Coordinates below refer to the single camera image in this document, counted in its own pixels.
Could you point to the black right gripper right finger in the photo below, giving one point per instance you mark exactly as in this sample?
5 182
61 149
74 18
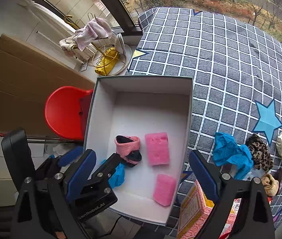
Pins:
254 217

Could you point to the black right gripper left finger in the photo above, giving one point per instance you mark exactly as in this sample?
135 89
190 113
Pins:
44 208

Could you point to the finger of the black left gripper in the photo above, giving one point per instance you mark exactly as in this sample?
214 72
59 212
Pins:
70 156
108 168

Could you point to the pink black knitted sock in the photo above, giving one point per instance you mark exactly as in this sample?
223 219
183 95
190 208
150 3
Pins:
128 147

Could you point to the pink sponge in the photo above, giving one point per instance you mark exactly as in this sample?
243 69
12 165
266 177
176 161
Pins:
157 148
164 189

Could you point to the leopard print scrunchie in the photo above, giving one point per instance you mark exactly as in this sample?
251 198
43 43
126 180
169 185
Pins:
259 153

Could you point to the blue cloth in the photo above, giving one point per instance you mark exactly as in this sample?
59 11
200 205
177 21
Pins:
118 178
227 151

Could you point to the beige rolled sock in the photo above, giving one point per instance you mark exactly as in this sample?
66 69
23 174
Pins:
270 184

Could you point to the red plastic chair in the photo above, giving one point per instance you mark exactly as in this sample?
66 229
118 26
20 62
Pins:
66 112

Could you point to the light blue fluffy scrunchie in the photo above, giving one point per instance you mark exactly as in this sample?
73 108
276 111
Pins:
254 173

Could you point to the pink patterned carton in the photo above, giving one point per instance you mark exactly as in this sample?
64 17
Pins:
194 211

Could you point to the green white storage box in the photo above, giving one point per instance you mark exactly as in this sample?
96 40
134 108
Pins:
137 105

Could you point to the brown cardboard sheet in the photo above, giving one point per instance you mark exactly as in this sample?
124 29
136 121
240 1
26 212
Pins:
27 78

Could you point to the yellow bag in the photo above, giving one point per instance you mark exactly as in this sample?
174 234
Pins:
107 62

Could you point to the grey checked star blanket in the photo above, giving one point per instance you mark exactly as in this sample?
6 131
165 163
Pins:
233 65

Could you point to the gold wire rack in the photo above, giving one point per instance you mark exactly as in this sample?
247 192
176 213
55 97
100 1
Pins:
94 51

